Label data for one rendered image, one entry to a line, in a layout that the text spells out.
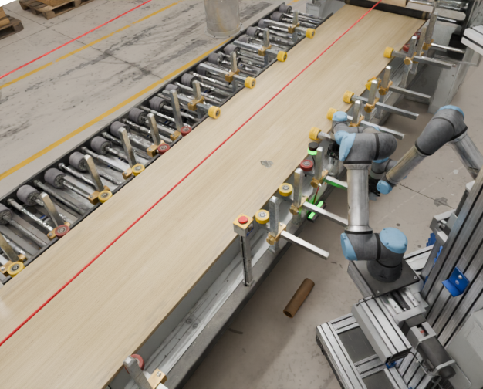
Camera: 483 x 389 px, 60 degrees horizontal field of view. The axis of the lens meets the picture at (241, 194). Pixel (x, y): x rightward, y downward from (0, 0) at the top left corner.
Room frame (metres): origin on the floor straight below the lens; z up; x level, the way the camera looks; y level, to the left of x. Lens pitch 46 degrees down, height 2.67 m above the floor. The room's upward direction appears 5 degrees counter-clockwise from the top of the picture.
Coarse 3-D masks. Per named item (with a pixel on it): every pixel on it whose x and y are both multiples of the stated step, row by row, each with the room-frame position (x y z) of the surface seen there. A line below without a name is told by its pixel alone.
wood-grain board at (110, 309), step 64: (320, 64) 3.10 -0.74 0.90; (384, 64) 3.01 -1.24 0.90; (256, 128) 2.32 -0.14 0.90; (320, 128) 2.26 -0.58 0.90; (128, 192) 1.79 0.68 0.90; (192, 192) 1.75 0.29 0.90; (256, 192) 1.70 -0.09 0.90; (64, 256) 1.35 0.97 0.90; (128, 256) 1.32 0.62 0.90; (192, 256) 1.28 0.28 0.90; (0, 320) 1.01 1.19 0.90; (64, 320) 0.98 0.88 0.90; (128, 320) 0.95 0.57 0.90; (0, 384) 0.70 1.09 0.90; (64, 384) 0.68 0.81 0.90
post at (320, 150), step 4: (320, 148) 1.81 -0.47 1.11; (324, 148) 1.81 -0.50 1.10; (316, 152) 1.81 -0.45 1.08; (320, 152) 1.80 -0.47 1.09; (316, 156) 1.81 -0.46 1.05; (320, 156) 1.79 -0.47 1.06; (316, 160) 1.81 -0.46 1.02; (320, 160) 1.79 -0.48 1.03; (316, 164) 1.81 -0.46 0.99; (320, 164) 1.79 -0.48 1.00; (316, 168) 1.80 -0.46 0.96; (320, 168) 1.79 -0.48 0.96; (316, 172) 1.80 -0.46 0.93; (320, 172) 1.80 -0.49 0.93; (316, 176) 1.80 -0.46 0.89; (320, 176) 1.80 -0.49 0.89; (316, 188) 1.80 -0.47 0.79; (312, 192) 1.81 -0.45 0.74
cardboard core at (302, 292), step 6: (306, 282) 1.57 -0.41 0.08; (312, 282) 1.57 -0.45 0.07; (300, 288) 1.53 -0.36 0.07; (306, 288) 1.52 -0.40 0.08; (294, 294) 1.49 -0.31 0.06; (300, 294) 1.48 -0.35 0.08; (306, 294) 1.49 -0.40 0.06; (294, 300) 1.43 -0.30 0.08; (300, 300) 1.44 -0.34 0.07; (288, 306) 1.39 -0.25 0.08; (294, 306) 1.39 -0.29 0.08; (288, 312) 1.39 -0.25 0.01; (294, 312) 1.36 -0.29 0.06
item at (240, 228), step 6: (240, 216) 1.25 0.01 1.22; (246, 216) 1.25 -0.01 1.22; (234, 222) 1.22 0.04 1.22; (246, 222) 1.21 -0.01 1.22; (252, 222) 1.22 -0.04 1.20; (234, 228) 1.22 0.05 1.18; (240, 228) 1.19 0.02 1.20; (246, 228) 1.18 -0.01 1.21; (240, 234) 1.19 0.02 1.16; (246, 234) 1.18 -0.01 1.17
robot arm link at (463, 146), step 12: (444, 108) 1.50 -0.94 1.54; (456, 108) 1.50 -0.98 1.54; (456, 120) 1.43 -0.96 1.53; (456, 132) 1.40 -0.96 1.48; (456, 144) 1.39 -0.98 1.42; (468, 144) 1.38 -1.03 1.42; (468, 156) 1.35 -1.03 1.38; (480, 156) 1.35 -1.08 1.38; (468, 168) 1.34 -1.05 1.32; (480, 168) 1.32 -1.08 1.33
